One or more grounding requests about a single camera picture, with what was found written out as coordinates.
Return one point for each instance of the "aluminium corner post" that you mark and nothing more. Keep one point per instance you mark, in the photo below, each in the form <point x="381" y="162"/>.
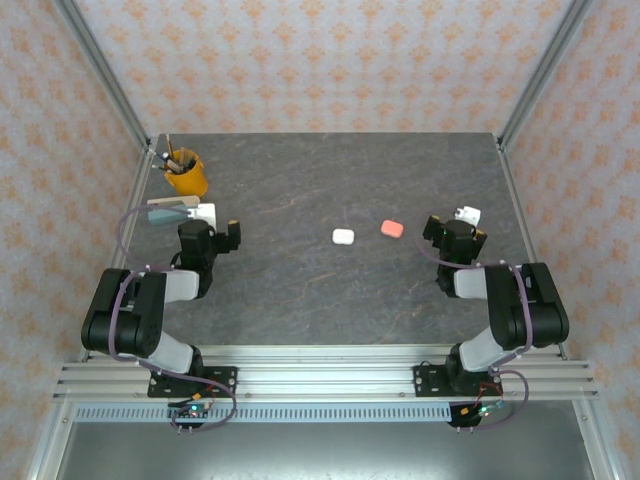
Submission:
<point x="546" y="65"/>
<point x="101" y="65"/>

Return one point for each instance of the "aluminium lower upright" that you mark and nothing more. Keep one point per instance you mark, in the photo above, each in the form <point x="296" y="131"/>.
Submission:
<point x="597" y="442"/>
<point x="50" y="442"/>

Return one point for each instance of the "grey metal shelf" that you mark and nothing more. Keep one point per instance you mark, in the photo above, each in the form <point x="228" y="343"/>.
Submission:
<point x="325" y="450"/>

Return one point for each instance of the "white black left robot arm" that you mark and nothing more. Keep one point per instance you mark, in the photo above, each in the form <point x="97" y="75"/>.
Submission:
<point x="145" y="320"/>

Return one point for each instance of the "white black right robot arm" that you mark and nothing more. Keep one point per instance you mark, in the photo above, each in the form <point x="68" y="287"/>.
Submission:
<point x="505" y="310"/>

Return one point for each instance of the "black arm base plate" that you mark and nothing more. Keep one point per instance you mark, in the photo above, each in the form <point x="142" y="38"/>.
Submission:
<point x="225" y="382"/>
<point x="425" y="382"/>

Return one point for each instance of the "black pen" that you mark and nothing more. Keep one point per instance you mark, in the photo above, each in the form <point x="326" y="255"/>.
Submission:
<point x="162" y="161"/>

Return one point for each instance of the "yellow pencil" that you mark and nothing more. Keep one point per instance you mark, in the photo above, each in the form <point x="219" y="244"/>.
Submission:
<point x="170" y="147"/>

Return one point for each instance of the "pink earbud charging case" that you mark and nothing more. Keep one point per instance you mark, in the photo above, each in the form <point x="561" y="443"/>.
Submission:
<point x="392" y="229"/>

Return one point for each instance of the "aluminium side rail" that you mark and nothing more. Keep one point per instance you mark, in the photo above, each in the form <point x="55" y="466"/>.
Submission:
<point x="536" y="250"/>
<point x="132" y="200"/>

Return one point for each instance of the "white earbud charging case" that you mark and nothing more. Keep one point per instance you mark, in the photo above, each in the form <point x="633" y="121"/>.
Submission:
<point x="343" y="236"/>

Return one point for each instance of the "white teal stapler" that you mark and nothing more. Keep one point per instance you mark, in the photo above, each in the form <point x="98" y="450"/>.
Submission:
<point x="165" y="220"/>

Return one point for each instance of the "beige wooden stick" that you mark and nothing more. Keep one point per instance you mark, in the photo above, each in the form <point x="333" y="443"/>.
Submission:
<point x="182" y="157"/>

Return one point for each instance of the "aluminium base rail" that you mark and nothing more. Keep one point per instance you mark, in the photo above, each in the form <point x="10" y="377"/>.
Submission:
<point x="325" y="375"/>

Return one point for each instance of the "yellow pen holder cup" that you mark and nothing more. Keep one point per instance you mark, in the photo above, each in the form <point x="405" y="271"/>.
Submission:
<point x="192" y="182"/>

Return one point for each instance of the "small circuit board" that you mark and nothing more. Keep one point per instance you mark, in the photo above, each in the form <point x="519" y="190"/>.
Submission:
<point x="482" y="411"/>
<point x="192" y="411"/>

